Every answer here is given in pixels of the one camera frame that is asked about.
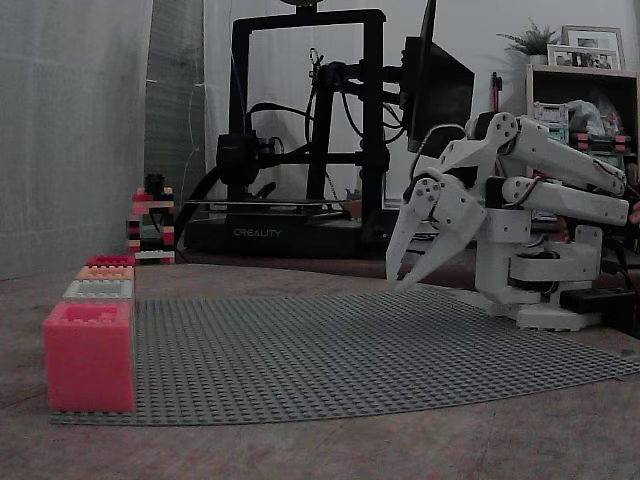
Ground clear plastic drawer organizer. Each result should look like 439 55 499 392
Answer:
532 100 572 142

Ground grey Lego baseplate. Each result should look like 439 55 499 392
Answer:
48 285 640 427

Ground multicolour Lego tower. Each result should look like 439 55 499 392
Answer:
125 173 177 266

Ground red hollow brick box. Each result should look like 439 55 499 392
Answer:
87 254 138 268

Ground orange hollow brick box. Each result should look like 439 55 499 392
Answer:
75 265 137 282

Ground white hollow brick box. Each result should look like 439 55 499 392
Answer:
62 279 136 303

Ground pink hollow brick box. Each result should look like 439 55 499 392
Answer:
42 301 137 414

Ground black computer monitor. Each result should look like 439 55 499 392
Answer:
404 0 477 154

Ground black Creality 3D printer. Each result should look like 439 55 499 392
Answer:
181 8 392 259

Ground wooden shelf unit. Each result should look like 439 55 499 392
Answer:
524 63 640 224

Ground green potted plant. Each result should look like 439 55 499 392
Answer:
496 19 562 66

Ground black power strip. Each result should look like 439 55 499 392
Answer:
559 286 634 317

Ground white sheer curtain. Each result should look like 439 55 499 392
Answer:
0 0 154 282

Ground small white picture frame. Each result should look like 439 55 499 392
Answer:
546 43 619 71

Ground large white picture frame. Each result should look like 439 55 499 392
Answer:
560 24 627 71

